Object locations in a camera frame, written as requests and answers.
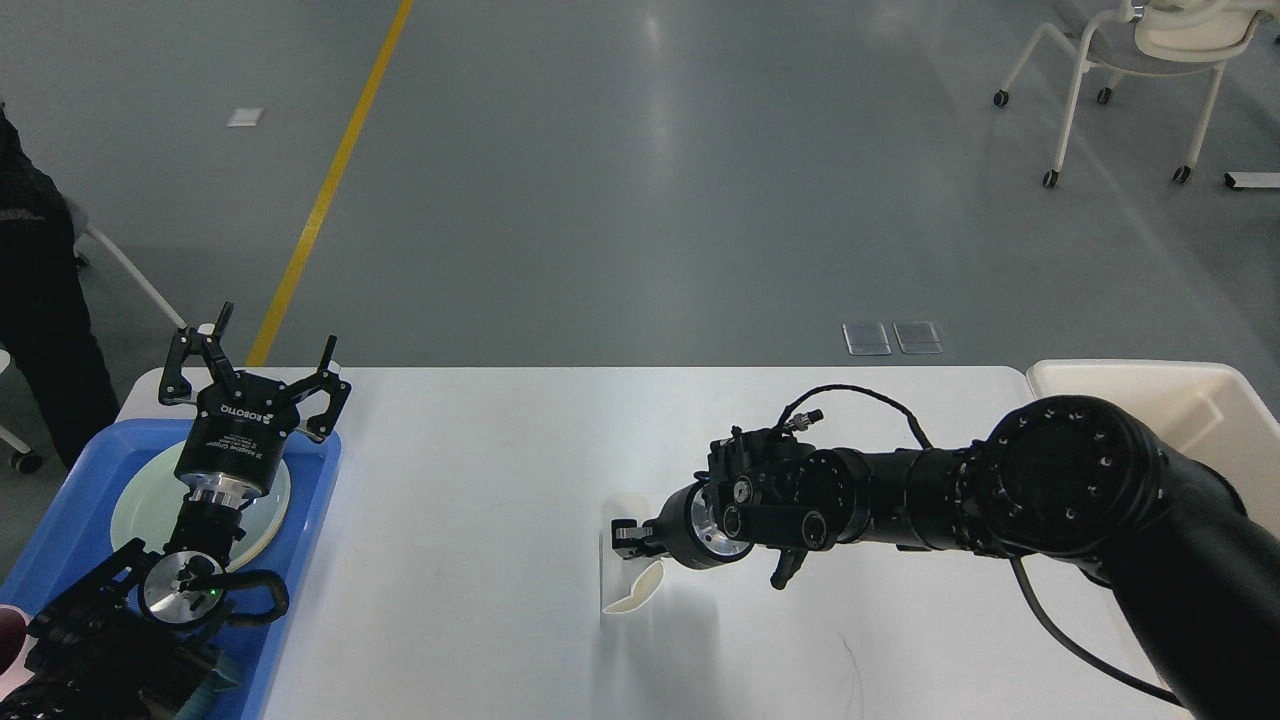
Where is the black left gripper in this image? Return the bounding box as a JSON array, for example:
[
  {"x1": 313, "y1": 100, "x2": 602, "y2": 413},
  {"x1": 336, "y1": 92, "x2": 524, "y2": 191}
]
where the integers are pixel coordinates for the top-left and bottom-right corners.
[{"x1": 157, "y1": 302, "x2": 352, "y2": 498}]

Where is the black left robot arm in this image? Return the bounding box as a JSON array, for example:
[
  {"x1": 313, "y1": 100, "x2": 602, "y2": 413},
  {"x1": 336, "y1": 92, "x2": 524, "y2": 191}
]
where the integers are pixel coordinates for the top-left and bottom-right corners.
[{"x1": 3, "y1": 304, "x2": 351, "y2": 719}]

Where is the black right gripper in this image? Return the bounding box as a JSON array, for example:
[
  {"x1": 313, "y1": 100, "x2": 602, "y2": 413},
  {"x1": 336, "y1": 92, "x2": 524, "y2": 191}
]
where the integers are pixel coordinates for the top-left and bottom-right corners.
[{"x1": 611, "y1": 482, "x2": 755, "y2": 570}]

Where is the teal mug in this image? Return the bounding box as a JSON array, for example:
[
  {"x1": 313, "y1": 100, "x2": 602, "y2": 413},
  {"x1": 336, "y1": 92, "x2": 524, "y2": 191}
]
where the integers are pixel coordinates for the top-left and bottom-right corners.
[{"x1": 189, "y1": 651, "x2": 244, "y2": 705}]

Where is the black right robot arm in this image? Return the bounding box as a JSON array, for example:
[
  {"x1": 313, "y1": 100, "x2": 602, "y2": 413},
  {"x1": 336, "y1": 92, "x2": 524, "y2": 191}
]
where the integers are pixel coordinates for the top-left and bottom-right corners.
[{"x1": 611, "y1": 395, "x2": 1279, "y2": 719}]

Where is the person in black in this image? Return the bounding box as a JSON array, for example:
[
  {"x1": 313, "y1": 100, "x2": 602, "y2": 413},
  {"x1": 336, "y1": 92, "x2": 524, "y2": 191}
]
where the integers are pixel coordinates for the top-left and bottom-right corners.
[{"x1": 1, "y1": 117, "x2": 119, "y2": 469}]

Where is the white chair on wheels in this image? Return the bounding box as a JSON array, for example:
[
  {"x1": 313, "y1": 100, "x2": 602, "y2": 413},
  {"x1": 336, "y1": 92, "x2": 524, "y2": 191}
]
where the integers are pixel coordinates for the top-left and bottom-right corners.
[{"x1": 993, "y1": 1, "x2": 1277, "y2": 190}]

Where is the white plastic bin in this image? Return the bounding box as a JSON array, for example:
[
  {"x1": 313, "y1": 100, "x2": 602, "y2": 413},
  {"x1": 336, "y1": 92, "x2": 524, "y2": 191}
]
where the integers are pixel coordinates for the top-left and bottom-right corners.
[{"x1": 1027, "y1": 359, "x2": 1279, "y2": 518}]

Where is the light green plate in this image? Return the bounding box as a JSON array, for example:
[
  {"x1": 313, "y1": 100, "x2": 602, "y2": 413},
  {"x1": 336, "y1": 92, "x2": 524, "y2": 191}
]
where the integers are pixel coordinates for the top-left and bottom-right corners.
[{"x1": 110, "y1": 442, "x2": 292, "y2": 571}]

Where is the pink cup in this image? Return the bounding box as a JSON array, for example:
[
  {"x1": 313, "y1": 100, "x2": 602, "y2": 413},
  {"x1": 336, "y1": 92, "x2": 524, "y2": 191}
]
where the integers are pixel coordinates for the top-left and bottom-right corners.
[{"x1": 1, "y1": 605, "x2": 35, "y2": 700}]

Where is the white paper cup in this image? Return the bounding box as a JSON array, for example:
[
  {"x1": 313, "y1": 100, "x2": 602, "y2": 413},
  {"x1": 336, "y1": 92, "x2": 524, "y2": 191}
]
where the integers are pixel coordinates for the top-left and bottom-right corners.
[{"x1": 599, "y1": 492, "x2": 666, "y2": 615}]

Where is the white bar on floor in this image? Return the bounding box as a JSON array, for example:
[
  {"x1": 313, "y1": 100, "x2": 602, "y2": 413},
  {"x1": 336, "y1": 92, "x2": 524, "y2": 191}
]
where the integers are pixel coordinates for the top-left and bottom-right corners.
[{"x1": 1222, "y1": 170, "x2": 1280, "y2": 191}]

